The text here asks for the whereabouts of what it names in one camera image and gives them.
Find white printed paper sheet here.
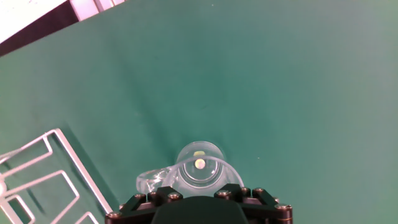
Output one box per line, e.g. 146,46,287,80
0,0,68,44

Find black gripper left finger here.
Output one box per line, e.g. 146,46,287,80
104,185,184,224

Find white wire cup rack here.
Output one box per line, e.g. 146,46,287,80
0,128,113,224

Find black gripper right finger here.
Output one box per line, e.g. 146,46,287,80
214,183,293,224

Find green table mat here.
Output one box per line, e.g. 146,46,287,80
0,0,398,224

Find clear glass cup with handle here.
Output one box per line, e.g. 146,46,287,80
136,140,245,198

